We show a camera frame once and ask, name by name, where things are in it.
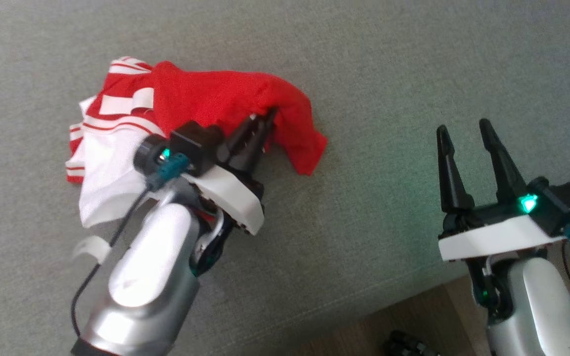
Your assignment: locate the red white basketball jersey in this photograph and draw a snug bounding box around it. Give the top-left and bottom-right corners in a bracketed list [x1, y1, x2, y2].
[65, 56, 329, 229]

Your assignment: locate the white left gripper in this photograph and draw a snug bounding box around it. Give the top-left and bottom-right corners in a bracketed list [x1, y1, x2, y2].
[192, 108, 278, 236]

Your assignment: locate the wide grey sofa chaise seat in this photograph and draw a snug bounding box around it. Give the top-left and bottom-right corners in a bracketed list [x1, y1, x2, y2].
[0, 0, 570, 356]

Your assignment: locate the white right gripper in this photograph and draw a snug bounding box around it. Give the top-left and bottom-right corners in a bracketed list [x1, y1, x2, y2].
[436, 119, 565, 262]

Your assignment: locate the teal left camera connector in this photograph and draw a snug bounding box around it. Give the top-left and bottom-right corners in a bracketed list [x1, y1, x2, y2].
[146, 153, 189, 192]

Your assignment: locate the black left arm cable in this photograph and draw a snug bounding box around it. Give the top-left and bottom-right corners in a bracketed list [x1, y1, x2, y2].
[70, 185, 151, 344]

